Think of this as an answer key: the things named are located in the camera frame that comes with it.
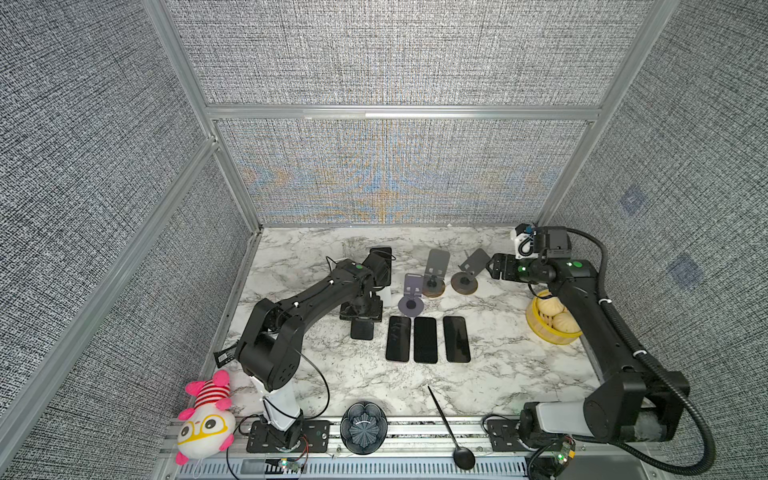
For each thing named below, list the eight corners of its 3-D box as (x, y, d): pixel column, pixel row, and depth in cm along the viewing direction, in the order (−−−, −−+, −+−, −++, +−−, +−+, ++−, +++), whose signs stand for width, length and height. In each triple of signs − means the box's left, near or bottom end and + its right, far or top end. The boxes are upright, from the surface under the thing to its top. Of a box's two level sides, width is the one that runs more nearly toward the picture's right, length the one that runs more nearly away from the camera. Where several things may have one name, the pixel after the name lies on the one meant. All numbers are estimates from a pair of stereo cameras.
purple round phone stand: (398, 316, 97) (400, 300, 89) (397, 290, 103) (399, 273, 95) (422, 316, 97) (425, 300, 89) (420, 290, 103) (423, 273, 95)
